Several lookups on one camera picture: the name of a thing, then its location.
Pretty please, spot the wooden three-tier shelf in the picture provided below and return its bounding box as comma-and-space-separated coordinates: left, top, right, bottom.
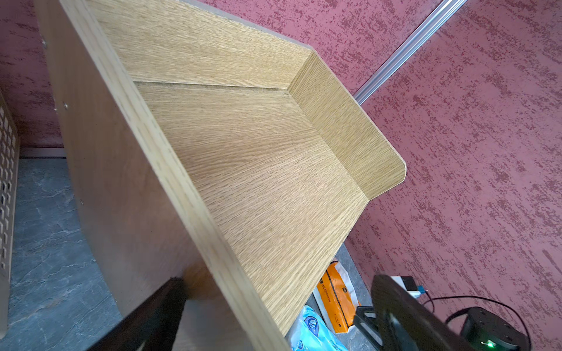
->
35, 1, 406, 350

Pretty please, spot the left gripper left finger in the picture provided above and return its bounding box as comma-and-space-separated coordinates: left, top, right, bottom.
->
89, 277, 187, 351

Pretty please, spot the orange white tissue box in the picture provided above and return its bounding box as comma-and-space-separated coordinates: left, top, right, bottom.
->
313, 259, 361, 333

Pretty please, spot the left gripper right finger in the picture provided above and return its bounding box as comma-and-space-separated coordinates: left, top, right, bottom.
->
371, 275, 474, 350

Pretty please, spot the beige plastic file organizer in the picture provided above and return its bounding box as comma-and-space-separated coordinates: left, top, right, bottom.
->
1, 98, 20, 338

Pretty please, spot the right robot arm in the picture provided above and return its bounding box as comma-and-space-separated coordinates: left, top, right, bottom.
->
354, 295, 532, 350

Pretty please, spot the blue tissue pack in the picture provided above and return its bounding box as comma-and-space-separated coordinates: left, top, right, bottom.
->
286, 305, 348, 351

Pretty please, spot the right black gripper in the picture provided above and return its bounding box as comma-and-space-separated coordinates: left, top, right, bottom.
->
354, 306, 381, 350

